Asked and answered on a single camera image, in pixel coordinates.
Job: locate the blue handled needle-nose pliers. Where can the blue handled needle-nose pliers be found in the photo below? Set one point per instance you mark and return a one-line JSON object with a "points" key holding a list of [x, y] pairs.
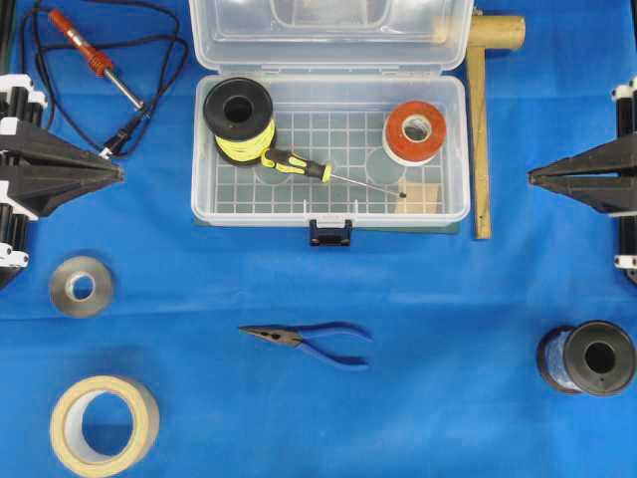
{"points": [[302, 339]]}

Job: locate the yellow black screwdriver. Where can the yellow black screwdriver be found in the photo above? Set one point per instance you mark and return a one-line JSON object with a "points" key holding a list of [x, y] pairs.
{"points": [[286, 162]]}

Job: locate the wooden mallet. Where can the wooden mallet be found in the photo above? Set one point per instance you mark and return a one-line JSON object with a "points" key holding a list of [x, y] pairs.
{"points": [[487, 32]]}

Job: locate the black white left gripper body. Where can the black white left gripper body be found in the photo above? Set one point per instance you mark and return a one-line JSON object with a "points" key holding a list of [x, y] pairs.
{"points": [[20, 101]]}

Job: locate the grey tape roll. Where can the grey tape roll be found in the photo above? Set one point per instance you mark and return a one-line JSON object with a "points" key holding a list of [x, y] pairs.
{"points": [[81, 287]]}

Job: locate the beige masking tape roll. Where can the beige masking tape roll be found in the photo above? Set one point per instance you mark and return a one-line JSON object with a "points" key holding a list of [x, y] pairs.
{"points": [[103, 425]]}

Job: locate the small wooden block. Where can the small wooden block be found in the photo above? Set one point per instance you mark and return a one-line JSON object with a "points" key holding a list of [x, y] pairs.
{"points": [[419, 198]]}

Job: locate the yellow wire spool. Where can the yellow wire spool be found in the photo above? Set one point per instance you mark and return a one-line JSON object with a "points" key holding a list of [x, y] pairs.
{"points": [[240, 114]]}

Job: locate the orange soldering iron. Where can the orange soldering iron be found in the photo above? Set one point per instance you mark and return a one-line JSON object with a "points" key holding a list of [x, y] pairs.
{"points": [[98, 61]]}

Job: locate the red tape roll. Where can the red tape roll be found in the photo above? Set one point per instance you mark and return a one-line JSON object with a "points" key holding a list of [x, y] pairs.
{"points": [[413, 133]]}

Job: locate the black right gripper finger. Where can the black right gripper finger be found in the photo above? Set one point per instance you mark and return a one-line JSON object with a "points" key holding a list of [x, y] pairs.
{"points": [[610, 195], [616, 156]]}

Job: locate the blue table cloth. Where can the blue table cloth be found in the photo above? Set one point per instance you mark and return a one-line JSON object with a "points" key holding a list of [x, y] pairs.
{"points": [[451, 388]]}

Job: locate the clear plastic toolbox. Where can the clear plastic toolbox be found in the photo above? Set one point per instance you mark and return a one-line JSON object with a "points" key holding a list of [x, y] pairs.
{"points": [[335, 70]]}

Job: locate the blue wire spool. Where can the blue wire spool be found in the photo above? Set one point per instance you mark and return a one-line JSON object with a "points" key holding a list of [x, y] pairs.
{"points": [[596, 358]]}

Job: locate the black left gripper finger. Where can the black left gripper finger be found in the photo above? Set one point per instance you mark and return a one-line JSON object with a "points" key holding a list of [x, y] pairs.
{"points": [[37, 191], [37, 144]]}

